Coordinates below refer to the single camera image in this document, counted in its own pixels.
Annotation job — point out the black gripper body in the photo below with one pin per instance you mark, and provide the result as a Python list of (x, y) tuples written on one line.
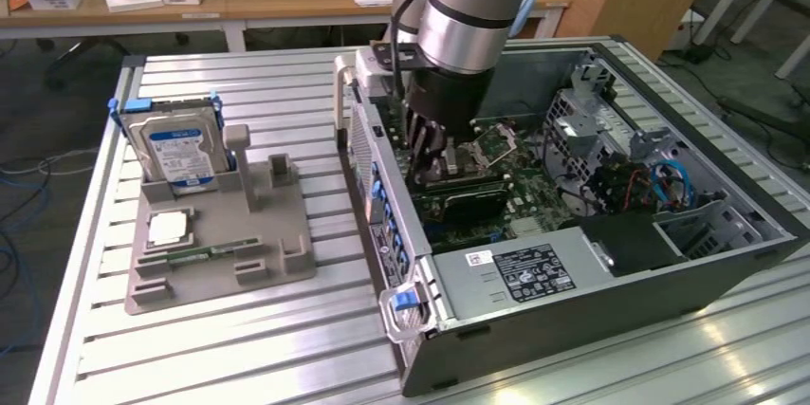
[(449, 97)]

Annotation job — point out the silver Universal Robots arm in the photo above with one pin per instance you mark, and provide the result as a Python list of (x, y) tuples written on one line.
[(474, 6)]

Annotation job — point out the CPU socket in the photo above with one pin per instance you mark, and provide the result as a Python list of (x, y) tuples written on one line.
[(472, 160)]

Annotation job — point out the metal socket cover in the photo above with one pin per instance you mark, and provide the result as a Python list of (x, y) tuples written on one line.
[(505, 127)]

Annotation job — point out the green motherboard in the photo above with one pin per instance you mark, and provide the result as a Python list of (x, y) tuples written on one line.
[(538, 196)]

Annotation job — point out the silver chipset heatsink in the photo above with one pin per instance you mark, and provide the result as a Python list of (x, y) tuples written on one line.
[(529, 227)]

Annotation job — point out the tall metal disk bay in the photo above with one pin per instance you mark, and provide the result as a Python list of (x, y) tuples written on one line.
[(583, 139)]

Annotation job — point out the grey power supply unit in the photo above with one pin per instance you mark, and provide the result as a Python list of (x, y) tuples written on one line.
[(469, 281)]

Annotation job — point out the black plastic shroud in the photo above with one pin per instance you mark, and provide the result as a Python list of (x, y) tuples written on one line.
[(627, 244)]

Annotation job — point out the hard disk with blue carrier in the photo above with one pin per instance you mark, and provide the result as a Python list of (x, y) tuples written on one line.
[(181, 153)]

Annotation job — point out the green RAM stick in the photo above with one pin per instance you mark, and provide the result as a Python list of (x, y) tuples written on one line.
[(209, 252)]

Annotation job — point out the black floor box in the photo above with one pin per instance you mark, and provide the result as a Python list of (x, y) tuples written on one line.
[(700, 54)]

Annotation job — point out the open black PC case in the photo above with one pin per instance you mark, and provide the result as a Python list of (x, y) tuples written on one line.
[(571, 329)]

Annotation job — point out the silver CPU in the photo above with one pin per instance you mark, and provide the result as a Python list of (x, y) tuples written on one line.
[(170, 228)]

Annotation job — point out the grey parts rack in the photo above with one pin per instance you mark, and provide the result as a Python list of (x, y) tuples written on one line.
[(216, 281)]

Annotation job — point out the low metal disk bay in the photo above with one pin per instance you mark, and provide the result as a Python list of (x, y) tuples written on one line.
[(696, 234)]

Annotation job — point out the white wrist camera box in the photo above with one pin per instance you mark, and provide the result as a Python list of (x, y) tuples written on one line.
[(377, 78)]

